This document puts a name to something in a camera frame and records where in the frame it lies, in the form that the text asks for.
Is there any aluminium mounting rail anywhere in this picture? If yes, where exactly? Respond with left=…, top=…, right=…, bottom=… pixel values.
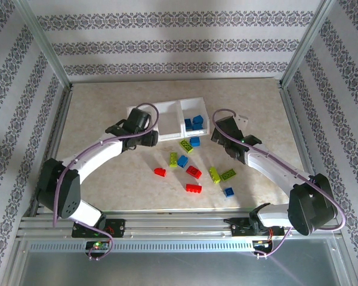
left=16, top=208, right=342, bottom=241

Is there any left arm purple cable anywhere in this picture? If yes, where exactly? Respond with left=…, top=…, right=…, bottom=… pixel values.
left=52, top=102, right=161, bottom=262

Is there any slotted metal strip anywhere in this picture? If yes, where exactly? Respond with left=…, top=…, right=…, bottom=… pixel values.
left=26, top=240, right=257, bottom=253

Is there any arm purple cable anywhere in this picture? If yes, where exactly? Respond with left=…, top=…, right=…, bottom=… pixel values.
left=211, top=108, right=346, bottom=259
left=52, top=102, right=161, bottom=262

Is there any grey metal panel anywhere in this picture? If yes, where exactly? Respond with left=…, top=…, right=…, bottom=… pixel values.
left=5, top=238, right=353, bottom=286

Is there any aluminium frame post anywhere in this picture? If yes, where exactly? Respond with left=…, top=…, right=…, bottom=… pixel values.
left=279, top=0, right=340, bottom=89
left=13, top=0, right=74, bottom=90

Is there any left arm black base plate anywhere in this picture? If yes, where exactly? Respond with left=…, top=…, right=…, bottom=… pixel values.
left=71, top=219, right=126, bottom=238

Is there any aluminium side rail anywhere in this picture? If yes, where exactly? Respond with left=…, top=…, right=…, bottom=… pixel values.
left=32, top=86, right=74, bottom=216
left=279, top=86, right=328, bottom=214

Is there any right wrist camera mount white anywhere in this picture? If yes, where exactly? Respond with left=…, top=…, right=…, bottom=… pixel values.
left=234, top=114, right=249, bottom=132

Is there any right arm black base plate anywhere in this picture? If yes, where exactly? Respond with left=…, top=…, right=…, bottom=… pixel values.
left=231, top=220, right=286, bottom=238

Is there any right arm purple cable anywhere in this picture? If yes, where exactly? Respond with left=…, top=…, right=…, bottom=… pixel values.
left=211, top=108, right=346, bottom=259

